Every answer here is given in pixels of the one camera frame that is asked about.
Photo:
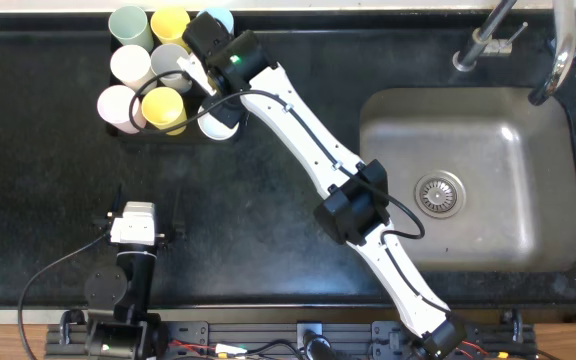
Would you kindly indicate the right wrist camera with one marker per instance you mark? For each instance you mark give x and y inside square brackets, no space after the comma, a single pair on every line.
[196,75]

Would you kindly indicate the black tray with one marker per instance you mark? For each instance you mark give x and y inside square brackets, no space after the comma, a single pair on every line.
[193,137]

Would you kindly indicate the blue cup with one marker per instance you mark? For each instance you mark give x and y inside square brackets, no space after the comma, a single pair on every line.
[223,17]

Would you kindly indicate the steel sink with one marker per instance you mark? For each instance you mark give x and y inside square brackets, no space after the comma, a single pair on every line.
[518,175]

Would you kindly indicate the green cup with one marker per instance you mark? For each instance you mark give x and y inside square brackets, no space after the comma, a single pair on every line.
[128,25]

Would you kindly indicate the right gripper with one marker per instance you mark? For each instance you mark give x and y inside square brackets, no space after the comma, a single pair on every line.
[225,112]

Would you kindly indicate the steel tap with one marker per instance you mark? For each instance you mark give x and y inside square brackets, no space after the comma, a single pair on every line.
[563,55]

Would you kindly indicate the yellow cup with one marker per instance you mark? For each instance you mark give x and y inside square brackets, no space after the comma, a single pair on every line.
[163,107]
[168,22]

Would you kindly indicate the grey cup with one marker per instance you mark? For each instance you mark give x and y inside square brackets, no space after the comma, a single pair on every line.
[165,60]

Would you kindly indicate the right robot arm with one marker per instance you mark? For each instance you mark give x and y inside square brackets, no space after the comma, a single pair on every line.
[308,130]

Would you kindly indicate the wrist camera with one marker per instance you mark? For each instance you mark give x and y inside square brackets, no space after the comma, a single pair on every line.
[133,225]
[196,75]

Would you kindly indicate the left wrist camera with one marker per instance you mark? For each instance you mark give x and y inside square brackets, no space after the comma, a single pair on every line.
[133,225]

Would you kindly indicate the pink cup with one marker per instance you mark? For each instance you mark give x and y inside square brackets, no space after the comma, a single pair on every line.
[113,105]

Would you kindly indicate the mounting rail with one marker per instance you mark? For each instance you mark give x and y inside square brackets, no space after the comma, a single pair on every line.
[248,335]

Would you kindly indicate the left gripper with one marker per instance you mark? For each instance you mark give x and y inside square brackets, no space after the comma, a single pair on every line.
[135,248]

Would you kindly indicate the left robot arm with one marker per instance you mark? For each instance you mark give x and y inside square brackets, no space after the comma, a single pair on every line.
[135,280]

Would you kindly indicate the white cup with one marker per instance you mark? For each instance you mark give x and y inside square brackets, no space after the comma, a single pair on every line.
[215,131]
[130,64]

